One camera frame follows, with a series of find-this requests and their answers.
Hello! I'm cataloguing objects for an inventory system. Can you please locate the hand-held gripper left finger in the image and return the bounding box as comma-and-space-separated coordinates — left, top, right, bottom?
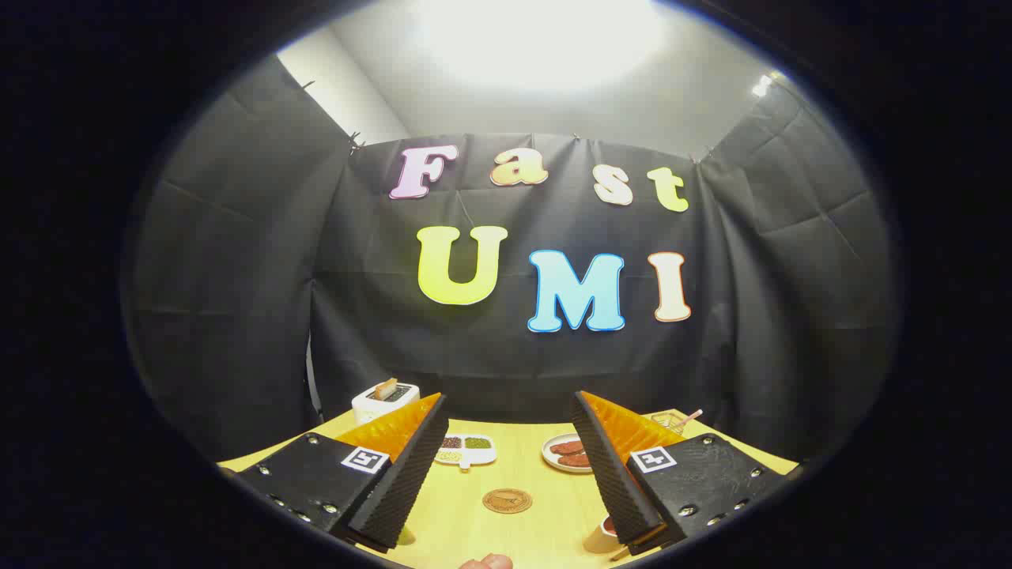
236, 393, 449, 554

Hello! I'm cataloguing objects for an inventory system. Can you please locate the white toaster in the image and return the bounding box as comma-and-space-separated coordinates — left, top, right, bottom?
352, 382, 421, 426

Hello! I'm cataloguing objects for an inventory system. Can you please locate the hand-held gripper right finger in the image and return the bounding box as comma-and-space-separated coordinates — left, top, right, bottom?
571, 390, 791, 558

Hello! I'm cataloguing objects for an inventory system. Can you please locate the wooden table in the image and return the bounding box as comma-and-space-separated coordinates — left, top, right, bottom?
217, 409, 799, 569

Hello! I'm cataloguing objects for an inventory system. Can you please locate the white divided bean dish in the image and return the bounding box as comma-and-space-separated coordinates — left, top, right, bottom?
434, 434, 498, 472

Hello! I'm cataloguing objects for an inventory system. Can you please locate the round cork coaster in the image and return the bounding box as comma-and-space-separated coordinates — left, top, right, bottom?
482, 488, 533, 515

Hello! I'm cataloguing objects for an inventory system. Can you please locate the black backdrop cloth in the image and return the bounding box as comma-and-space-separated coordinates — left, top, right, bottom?
126, 55, 902, 463

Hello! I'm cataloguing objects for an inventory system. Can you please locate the beige cup with handle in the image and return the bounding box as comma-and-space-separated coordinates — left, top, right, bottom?
583, 514, 625, 555

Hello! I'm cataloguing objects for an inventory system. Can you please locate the white plate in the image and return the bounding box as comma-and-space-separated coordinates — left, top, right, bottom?
542, 432, 594, 474

